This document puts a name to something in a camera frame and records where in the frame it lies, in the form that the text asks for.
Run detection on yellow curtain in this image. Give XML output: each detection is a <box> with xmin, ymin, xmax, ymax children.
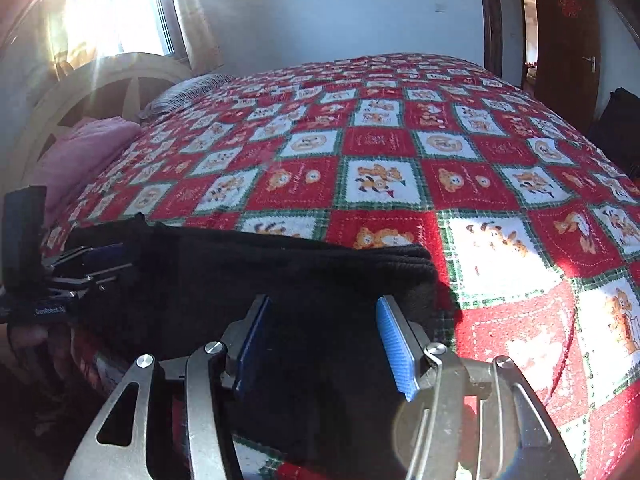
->
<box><xmin>174</xmin><ymin>0</ymin><xmax>224</xmax><ymax>75</ymax></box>

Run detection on red patterned bed quilt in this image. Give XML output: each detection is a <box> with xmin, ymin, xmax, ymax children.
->
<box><xmin>44</xmin><ymin>53</ymin><xmax>639</xmax><ymax>479</ymax></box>

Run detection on black suitcase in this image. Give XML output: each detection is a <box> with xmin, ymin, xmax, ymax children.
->
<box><xmin>587</xmin><ymin>88</ymin><xmax>640</xmax><ymax>181</ymax></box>

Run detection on folded pink blanket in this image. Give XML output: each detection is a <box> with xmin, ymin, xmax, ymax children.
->
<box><xmin>28</xmin><ymin>117</ymin><xmax>142</xmax><ymax>228</ymax></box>

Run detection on brown wooden door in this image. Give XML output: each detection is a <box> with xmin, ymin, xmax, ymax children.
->
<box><xmin>535</xmin><ymin>0</ymin><xmax>601</xmax><ymax>133</ymax></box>

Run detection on red door decoration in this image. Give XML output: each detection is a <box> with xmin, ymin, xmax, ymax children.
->
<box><xmin>558</xmin><ymin>0</ymin><xmax>582</xmax><ymax>18</ymax></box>

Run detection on cream wooden headboard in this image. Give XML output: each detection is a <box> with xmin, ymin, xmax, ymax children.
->
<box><xmin>1</xmin><ymin>53</ymin><xmax>192</xmax><ymax>191</ymax></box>

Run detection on grey striped pillow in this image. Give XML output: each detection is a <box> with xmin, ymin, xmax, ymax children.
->
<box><xmin>138</xmin><ymin>73</ymin><xmax>232</xmax><ymax>120</ymax></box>

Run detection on black pants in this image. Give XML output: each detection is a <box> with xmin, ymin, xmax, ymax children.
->
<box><xmin>64</xmin><ymin>212</ymin><xmax>442</xmax><ymax>480</ymax></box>

